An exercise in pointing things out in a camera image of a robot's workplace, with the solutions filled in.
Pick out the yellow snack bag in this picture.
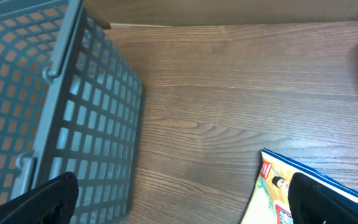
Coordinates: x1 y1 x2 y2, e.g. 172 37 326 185
241 149 358 224

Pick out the grey plastic shopping basket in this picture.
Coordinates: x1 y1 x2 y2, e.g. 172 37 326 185
0 0 145 223

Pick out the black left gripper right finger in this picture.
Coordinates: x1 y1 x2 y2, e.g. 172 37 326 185
288 173 358 224

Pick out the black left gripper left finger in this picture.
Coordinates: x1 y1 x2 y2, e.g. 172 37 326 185
0 172 79 224

